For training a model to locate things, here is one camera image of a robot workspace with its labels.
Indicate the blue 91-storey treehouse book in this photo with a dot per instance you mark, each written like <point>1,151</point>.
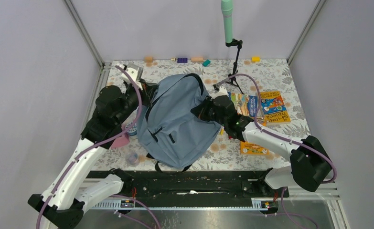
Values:
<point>244,104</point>

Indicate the pink transparent pencil case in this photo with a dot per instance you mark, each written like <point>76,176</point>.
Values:
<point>120,141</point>

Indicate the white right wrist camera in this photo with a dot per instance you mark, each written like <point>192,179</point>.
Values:
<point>220,91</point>

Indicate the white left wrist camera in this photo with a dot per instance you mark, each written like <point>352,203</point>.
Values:
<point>134,71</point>

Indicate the aluminium frame rail left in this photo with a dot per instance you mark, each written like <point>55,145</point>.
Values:
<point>73,12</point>

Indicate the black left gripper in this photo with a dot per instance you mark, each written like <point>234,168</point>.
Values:
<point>148,91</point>

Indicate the mint green microphone handle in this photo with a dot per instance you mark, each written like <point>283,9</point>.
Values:
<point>227,10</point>

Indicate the purple toy brick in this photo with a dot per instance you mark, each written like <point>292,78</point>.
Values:
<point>182,60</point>

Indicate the small clear purple jar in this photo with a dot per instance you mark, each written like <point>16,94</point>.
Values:
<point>132,159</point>

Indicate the small tan wooden block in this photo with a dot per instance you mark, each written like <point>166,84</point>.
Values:
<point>148,59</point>

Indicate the orange activity book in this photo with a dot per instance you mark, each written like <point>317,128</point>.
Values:
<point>252,149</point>

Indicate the yellow toy block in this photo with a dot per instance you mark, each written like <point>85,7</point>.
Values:
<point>255,59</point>

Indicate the yellow 130-storey treehouse book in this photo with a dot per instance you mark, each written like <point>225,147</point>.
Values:
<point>273,108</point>

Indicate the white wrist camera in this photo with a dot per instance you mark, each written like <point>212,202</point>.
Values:
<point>220,91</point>
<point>134,71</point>

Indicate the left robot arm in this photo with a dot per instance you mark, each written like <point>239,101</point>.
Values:
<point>62,204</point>

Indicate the blue round cleaning gel jar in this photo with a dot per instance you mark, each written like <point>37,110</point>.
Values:
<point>132,131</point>

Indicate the teal toy block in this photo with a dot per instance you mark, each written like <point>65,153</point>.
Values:
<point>206,63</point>

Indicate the blue grey backpack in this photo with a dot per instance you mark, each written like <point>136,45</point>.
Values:
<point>168,130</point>

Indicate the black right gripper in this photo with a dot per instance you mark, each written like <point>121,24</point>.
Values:
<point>200,110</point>

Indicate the aluminium frame rail right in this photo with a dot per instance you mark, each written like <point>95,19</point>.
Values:
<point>311,20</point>

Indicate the aluminium frame rail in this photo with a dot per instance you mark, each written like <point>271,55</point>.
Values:
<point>311,20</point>
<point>73,12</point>

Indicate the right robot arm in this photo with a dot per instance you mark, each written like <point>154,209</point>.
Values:
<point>309,162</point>

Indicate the long tan wooden block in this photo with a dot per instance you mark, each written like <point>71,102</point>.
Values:
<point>197,59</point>

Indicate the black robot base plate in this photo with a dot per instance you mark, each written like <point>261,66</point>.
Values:
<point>193,188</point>

